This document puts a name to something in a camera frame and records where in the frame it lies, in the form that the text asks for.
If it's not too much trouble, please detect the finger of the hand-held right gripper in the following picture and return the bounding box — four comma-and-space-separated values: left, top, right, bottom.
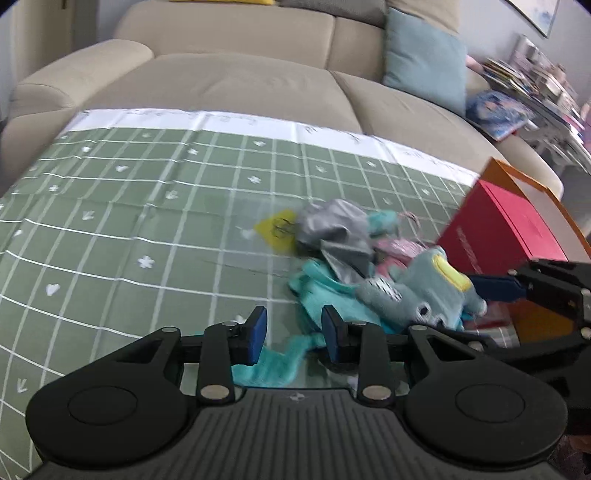
468, 339, 591, 385
468, 258, 591, 344

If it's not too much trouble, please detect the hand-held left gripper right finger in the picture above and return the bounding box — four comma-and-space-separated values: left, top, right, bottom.
321, 305, 492, 403

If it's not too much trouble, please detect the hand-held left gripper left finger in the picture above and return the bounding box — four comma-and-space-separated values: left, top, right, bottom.
108, 305, 269, 403

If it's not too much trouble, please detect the orange cardboard box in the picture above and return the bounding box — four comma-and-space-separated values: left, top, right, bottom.
478, 157, 591, 344

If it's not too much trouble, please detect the teal cloth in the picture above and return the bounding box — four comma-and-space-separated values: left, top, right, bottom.
231, 258, 384, 388

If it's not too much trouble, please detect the yellow cloth piece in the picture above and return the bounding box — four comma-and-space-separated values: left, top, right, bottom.
254, 209, 298, 254

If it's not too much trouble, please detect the pink mesh pouch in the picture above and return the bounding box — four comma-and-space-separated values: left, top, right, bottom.
372, 237, 430, 278

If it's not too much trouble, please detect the silver grey cloth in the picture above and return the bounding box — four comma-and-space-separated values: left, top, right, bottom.
295, 200, 375, 282

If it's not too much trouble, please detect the teal plush toy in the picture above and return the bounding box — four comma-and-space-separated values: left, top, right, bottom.
365, 210, 402, 241

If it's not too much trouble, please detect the purple fuzzy cloth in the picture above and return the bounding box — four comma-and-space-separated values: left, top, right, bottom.
551, 434, 591, 480

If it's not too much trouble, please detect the red lidded storage box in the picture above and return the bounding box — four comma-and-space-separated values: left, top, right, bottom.
436, 180, 570, 333

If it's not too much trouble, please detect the white study desk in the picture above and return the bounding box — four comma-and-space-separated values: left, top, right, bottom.
480, 34, 591, 185

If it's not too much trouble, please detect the blue printed pillow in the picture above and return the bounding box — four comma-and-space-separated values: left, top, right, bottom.
465, 90, 539, 141

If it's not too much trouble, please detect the green checkered tablecloth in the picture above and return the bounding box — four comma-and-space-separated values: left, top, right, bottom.
0, 108, 483, 480

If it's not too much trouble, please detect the stack of papers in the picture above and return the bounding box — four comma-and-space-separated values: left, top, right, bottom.
480, 55, 532, 93

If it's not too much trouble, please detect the white desk organizer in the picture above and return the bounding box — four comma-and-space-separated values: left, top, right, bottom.
512, 34, 583, 107

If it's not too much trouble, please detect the light blue pillow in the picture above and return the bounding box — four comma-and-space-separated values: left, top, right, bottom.
382, 8, 468, 116

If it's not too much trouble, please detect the beige sofa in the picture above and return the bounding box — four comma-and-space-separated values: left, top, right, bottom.
0, 0, 564, 199

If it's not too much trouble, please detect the framed landscape painting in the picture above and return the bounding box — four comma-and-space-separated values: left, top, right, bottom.
505, 0, 561, 38

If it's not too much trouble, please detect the cream door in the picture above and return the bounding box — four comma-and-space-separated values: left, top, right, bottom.
9, 0, 100, 84

